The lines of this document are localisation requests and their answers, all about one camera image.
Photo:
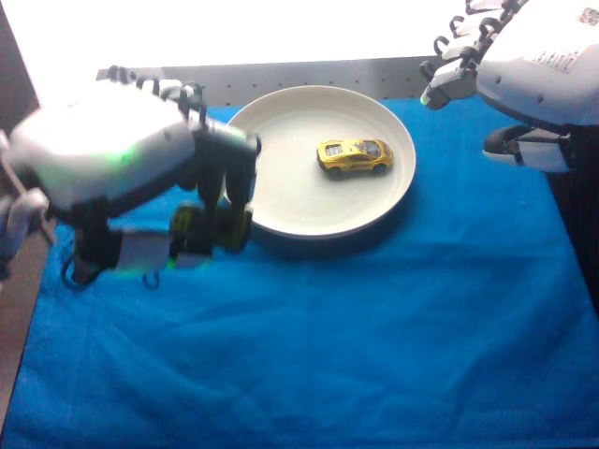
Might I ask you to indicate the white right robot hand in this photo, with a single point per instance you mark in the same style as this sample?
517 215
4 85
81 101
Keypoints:
538 61

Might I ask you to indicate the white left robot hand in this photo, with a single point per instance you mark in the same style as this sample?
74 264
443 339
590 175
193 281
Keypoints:
107 149

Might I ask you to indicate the green toy car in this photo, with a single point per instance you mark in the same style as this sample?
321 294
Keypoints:
234 229

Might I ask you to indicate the yellow toy car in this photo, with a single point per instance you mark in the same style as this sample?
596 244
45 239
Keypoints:
355 156

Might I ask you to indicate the white round plate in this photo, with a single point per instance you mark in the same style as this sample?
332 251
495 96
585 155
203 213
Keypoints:
299 196

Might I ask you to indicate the white backdrop curtain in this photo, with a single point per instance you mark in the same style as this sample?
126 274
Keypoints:
234 28

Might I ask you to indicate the blue table cloth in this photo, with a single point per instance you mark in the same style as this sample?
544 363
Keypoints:
327 351

